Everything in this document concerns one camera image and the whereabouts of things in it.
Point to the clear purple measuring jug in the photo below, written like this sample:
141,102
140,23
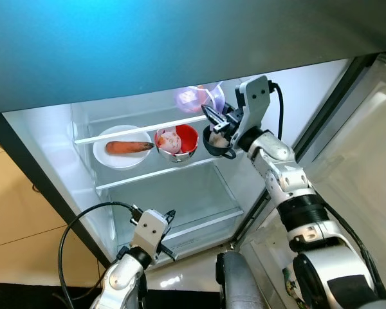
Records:
190,96

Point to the grey fridge door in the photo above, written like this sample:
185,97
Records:
367,180

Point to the fridge glass shelf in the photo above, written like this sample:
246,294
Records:
141,128

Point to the grey fridge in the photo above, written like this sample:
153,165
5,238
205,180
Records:
116,51

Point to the dark blue mug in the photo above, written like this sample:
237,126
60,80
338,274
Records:
219,151

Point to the red steel bowl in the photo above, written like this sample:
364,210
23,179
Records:
190,138

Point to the pink white food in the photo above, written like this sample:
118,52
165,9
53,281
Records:
169,141

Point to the clear crisper drawer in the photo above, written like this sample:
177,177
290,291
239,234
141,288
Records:
180,193

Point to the orange carrot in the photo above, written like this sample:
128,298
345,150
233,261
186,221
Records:
128,147

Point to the white plate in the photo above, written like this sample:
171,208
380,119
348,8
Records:
116,161

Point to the grey robot right leg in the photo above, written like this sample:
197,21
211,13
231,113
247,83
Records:
241,283

